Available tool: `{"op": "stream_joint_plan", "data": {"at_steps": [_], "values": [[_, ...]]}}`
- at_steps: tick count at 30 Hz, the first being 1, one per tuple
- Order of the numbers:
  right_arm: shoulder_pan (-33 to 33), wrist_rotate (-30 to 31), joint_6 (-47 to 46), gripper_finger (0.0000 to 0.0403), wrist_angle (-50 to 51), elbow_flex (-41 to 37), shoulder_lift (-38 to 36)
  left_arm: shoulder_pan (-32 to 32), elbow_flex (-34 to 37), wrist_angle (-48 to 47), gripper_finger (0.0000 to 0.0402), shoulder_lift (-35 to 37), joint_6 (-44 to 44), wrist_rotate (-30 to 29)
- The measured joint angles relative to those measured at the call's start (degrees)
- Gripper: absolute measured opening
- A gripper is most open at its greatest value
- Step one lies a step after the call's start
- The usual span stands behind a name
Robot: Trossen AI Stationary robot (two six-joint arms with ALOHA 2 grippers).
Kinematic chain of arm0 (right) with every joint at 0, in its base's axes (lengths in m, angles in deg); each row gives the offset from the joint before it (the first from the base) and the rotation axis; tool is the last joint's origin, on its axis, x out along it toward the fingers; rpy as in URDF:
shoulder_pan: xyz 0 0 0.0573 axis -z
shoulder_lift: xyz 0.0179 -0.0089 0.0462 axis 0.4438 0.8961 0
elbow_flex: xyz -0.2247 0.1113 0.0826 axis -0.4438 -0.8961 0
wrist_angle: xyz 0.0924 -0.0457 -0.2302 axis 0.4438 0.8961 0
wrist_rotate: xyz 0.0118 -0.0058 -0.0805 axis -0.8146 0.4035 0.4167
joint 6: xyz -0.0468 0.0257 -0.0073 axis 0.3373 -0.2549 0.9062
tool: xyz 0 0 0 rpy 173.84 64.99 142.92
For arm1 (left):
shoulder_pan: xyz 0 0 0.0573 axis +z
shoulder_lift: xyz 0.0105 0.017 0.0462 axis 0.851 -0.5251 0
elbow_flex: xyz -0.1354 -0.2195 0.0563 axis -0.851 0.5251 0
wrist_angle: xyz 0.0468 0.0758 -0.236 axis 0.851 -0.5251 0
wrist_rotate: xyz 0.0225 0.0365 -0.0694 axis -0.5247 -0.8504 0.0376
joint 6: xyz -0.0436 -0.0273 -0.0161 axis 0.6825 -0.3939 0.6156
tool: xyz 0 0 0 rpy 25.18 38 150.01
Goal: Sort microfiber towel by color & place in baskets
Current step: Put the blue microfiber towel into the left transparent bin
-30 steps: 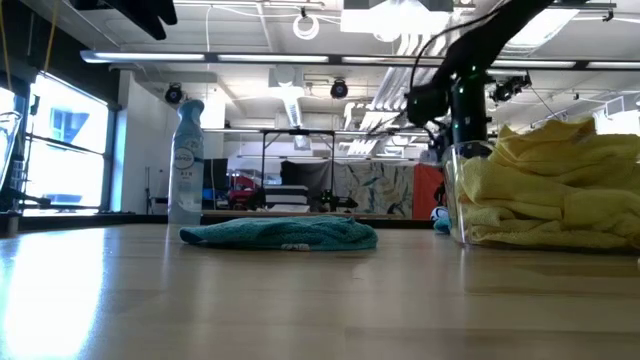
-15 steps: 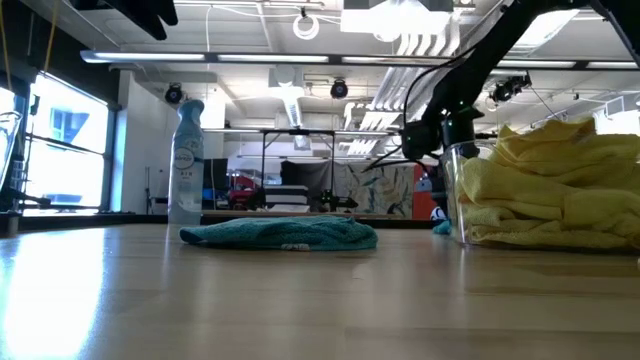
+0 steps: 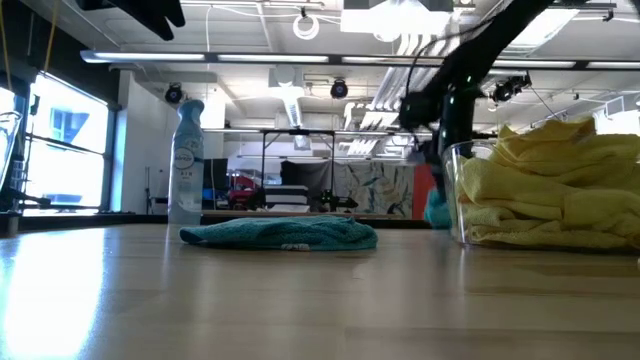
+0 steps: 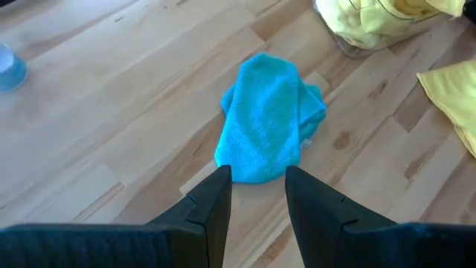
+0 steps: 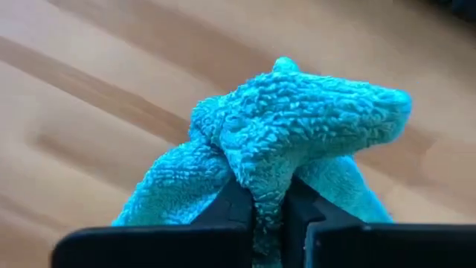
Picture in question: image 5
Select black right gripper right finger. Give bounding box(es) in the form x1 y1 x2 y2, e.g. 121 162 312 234
284 174 476 268

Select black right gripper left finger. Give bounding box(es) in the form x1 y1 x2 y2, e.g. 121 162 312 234
51 176 256 268

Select blue microfiber towel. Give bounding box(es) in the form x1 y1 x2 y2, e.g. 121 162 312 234
111 55 414 268

